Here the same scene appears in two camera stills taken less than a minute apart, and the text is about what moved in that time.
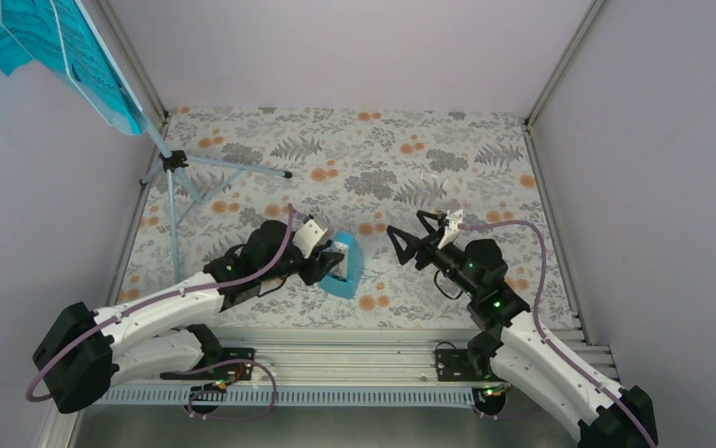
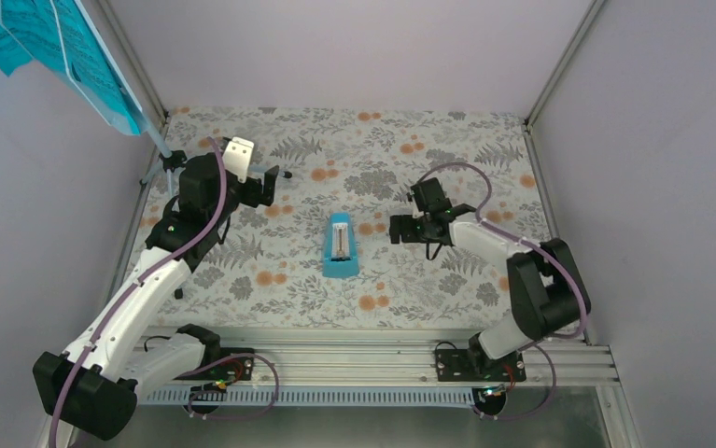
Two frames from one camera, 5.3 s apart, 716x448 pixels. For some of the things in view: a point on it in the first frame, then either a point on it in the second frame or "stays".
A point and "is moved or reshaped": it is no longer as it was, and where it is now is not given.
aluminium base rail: x=303 y=366 stays
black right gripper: x=427 y=245 → x=407 y=235
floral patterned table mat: x=450 y=175 stays
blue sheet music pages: x=58 y=33 stays
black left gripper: x=316 y=269 → x=253 y=197
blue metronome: x=344 y=277 is moved or reshaped
